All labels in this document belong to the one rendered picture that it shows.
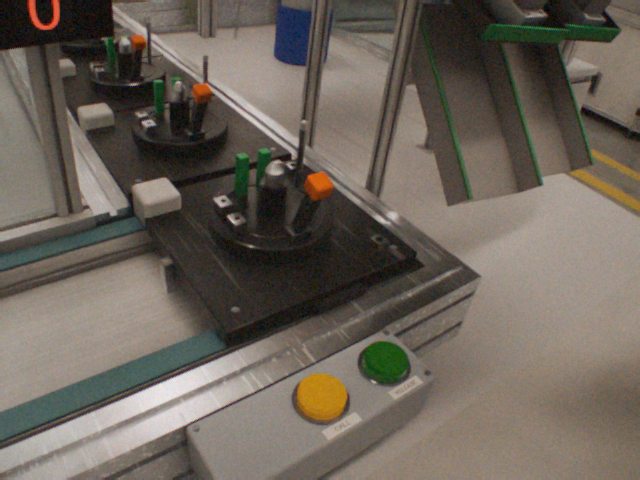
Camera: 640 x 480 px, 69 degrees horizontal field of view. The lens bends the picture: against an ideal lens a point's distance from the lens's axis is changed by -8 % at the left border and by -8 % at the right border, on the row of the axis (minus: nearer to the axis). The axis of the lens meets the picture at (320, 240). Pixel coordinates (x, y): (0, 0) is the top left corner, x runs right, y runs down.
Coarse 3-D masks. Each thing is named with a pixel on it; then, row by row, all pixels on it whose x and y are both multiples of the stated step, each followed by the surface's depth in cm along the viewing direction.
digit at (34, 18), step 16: (16, 0) 37; (32, 0) 38; (48, 0) 39; (64, 0) 39; (16, 16) 38; (32, 16) 39; (48, 16) 39; (64, 16) 40; (32, 32) 39; (48, 32) 40; (64, 32) 41
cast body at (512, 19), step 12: (480, 0) 54; (492, 0) 53; (504, 0) 52; (516, 0) 50; (528, 0) 50; (540, 0) 51; (492, 12) 53; (504, 12) 52; (516, 12) 51; (528, 12) 51; (540, 12) 52; (516, 24) 51; (528, 24) 52; (540, 24) 53
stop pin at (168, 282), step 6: (162, 258) 51; (168, 258) 51; (162, 264) 50; (168, 264) 50; (162, 270) 51; (168, 270) 51; (174, 270) 51; (162, 276) 52; (168, 276) 51; (174, 276) 52; (162, 282) 52; (168, 282) 52; (174, 282) 52; (168, 288) 52; (174, 288) 53
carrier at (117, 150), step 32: (160, 96) 71; (96, 128) 71; (128, 128) 72; (160, 128) 69; (224, 128) 71; (256, 128) 77; (128, 160) 65; (160, 160) 66; (192, 160) 67; (224, 160) 68; (256, 160) 69; (288, 160) 72; (128, 192) 59
